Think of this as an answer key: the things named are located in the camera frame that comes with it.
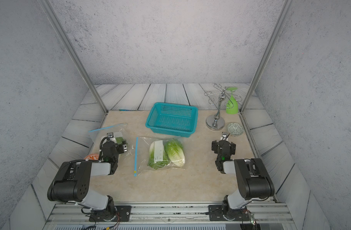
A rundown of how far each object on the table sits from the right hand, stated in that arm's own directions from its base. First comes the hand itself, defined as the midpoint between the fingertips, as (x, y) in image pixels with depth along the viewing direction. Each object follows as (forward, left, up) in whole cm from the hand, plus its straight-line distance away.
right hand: (225, 140), depth 93 cm
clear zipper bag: (-10, +53, -1) cm, 54 cm away
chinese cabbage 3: (-1, +68, +3) cm, 68 cm away
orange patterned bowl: (-10, +84, -2) cm, 85 cm away
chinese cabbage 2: (-12, +42, +3) cm, 44 cm away
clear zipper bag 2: (+5, +70, +1) cm, 70 cm away
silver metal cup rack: (+20, +2, -6) cm, 21 cm away
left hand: (-1, +70, +2) cm, 70 cm away
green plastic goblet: (+13, -2, +19) cm, 23 cm away
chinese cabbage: (-9, +32, +3) cm, 33 cm away
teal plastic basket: (+24, +35, -6) cm, 43 cm away
